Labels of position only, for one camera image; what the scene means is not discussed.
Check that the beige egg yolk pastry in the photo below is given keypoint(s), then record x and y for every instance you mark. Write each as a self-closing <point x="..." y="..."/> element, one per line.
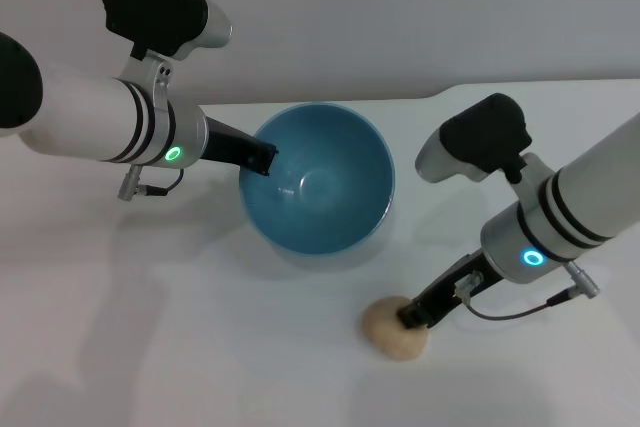
<point x="385" y="334"/>

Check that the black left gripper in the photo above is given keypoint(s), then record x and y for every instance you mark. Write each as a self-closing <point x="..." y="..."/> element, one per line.
<point x="225" y="144"/>

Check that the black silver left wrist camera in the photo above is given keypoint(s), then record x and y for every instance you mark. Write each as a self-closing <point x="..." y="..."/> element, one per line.
<point x="155" y="12"/>

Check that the blue ceramic bowl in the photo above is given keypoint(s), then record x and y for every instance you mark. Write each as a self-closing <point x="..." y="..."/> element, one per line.
<point x="320" y="197"/>

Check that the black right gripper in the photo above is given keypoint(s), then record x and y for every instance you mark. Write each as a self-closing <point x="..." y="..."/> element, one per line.
<point x="450" y="292"/>

